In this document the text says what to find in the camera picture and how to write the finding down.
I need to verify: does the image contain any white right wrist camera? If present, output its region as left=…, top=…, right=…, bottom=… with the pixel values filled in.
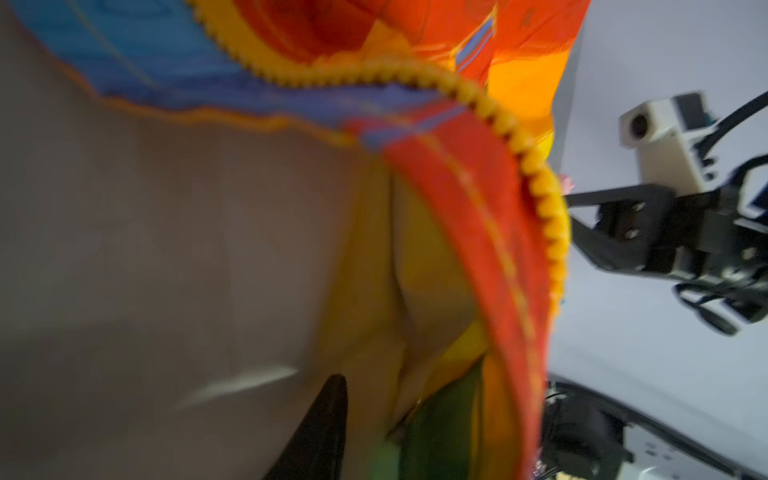
left=619, top=91, right=716, bottom=196

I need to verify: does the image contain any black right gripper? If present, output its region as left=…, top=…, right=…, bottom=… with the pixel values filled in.
left=566, top=182, right=767, bottom=324

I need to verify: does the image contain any multicolour patchwork jacket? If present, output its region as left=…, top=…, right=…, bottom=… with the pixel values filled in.
left=1, top=1, right=589, bottom=479

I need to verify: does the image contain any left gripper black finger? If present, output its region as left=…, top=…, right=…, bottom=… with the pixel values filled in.
left=264, top=374, right=348, bottom=480

